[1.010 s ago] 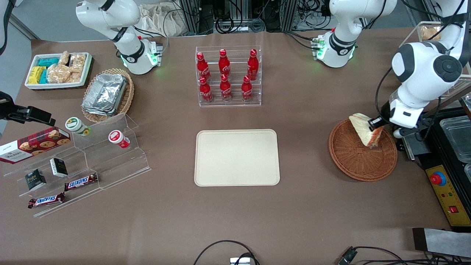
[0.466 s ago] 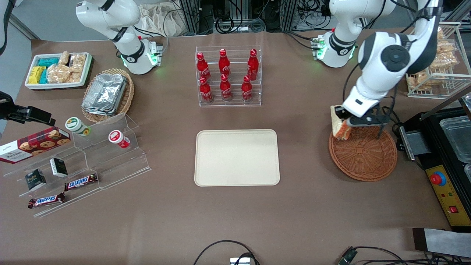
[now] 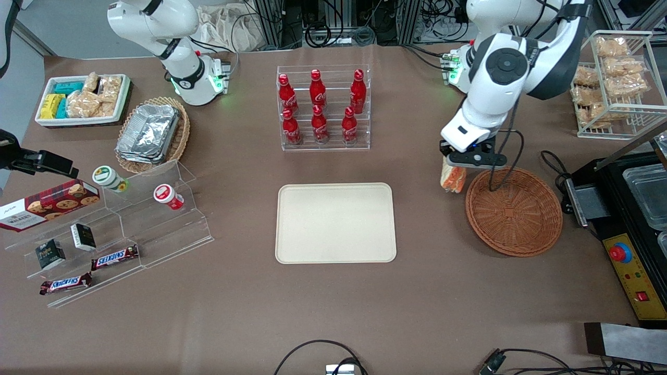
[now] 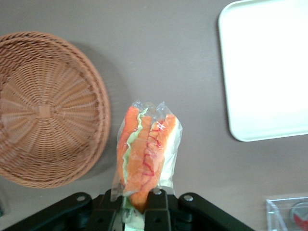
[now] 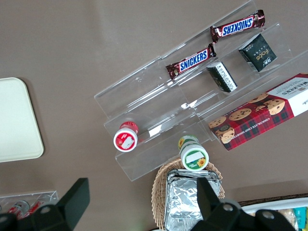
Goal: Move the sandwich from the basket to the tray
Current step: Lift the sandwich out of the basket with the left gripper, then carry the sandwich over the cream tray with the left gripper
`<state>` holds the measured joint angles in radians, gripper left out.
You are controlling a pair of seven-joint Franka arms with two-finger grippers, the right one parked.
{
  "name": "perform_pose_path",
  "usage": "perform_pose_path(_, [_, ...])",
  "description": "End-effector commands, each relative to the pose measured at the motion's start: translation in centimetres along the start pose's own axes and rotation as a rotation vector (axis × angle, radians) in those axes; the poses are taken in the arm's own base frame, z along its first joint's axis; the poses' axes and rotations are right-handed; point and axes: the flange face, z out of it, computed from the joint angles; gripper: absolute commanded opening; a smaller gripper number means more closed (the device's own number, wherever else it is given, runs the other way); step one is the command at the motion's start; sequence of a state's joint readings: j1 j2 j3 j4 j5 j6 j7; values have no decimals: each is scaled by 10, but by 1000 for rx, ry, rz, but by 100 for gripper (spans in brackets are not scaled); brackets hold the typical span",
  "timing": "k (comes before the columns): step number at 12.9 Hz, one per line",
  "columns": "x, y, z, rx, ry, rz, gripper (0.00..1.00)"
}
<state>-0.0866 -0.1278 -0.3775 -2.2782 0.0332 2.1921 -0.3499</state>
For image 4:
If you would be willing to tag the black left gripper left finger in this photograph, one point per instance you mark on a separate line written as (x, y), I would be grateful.
(113, 219)

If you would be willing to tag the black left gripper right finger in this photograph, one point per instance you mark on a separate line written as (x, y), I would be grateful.
(156, 216)

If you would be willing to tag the plastic-wrapped triangle sandwich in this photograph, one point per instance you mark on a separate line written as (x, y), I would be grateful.
(144, 149)

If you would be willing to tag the round brown wicker basket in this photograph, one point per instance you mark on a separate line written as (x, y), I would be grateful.
(45, 113)

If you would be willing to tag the beige plastic serving tray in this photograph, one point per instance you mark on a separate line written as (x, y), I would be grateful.
(264, 72)

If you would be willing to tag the clear acrylic bottle rack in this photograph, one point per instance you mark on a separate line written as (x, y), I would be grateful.
(276, 211)

